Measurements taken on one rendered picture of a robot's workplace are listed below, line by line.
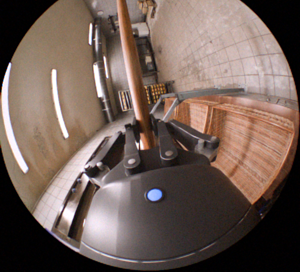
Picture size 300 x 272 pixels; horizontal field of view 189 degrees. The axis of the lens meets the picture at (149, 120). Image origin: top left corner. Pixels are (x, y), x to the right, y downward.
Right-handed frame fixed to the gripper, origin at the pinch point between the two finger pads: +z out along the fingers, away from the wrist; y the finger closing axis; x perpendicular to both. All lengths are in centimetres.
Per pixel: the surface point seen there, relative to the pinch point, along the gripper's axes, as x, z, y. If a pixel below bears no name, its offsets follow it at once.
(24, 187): -35, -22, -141
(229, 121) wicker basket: -19, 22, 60
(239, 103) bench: -5, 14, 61
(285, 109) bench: -3, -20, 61
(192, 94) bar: 2, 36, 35
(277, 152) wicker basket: -24, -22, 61
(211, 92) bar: 2, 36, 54
